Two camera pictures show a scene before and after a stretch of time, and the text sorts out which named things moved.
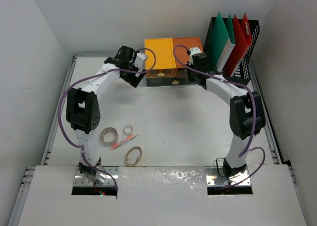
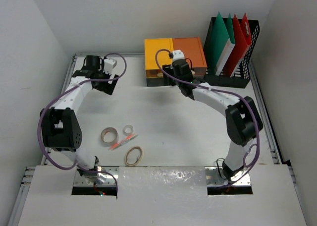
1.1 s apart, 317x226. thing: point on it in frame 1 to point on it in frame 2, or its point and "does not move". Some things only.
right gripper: [190, 77] to [169, 68]
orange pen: [122, 141] does not move
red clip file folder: [242, 39] does not move
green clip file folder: [222, 41] does not move
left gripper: [132, 80] to [107, 88]
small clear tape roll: [128, 130] does not move
